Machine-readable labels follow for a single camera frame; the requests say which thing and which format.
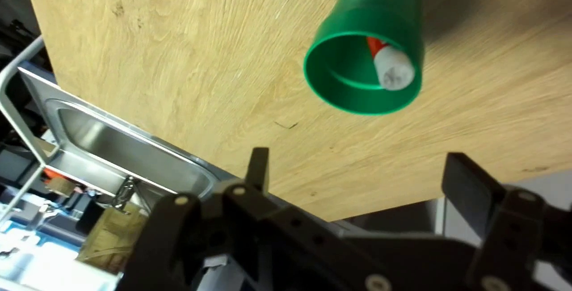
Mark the orange and white marker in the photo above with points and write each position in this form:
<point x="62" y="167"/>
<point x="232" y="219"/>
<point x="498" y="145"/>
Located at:
<point x="393" y="69"/>

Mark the white metal frame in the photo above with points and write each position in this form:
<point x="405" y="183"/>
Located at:
<point x="18" y="116"/>

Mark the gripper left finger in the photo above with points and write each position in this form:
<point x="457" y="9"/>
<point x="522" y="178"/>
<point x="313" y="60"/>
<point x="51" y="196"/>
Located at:
<point x="272" y="219"/>

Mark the brown cardboard box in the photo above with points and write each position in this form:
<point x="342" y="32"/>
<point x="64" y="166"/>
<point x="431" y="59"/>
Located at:
<point x="109" y="239"/>

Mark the stainless steel sink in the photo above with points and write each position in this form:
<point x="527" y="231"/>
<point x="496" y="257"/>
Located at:
<point x="134" y="148"/>

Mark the green plastic cup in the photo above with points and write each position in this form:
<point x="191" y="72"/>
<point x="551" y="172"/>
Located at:
<point x="380" y="9"/>

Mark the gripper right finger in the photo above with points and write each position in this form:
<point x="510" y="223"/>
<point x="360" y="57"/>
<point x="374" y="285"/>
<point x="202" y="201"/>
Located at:
<point x="509" y="224"/>

